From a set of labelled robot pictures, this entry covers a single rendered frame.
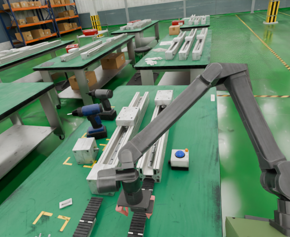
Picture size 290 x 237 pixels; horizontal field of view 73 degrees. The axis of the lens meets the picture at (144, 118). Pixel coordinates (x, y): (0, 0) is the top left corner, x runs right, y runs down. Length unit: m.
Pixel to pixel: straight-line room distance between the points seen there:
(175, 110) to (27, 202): 0.77
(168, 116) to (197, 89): 0.13
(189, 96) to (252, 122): 0.20
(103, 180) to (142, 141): 0.16
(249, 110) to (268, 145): 0.11
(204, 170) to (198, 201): 0.17
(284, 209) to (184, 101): 0.41
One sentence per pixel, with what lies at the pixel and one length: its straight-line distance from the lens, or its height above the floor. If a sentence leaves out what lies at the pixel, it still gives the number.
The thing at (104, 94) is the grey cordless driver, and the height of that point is 0.98.
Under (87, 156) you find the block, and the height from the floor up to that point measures 0.83.
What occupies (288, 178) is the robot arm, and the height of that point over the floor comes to 1.02.
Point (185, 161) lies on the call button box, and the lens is 0.92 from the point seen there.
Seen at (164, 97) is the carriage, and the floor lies 0.90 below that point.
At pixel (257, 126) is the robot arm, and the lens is 0.69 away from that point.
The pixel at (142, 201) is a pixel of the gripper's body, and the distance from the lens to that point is 0.68.
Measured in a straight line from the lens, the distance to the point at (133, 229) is 0.77.
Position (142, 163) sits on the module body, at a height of 0.86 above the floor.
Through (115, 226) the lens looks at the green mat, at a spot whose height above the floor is 0.78.
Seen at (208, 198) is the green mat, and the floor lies 0.78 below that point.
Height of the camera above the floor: 1.47
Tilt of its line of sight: 31 degrees down
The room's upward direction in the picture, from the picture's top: 8 degrees counter-clockwise
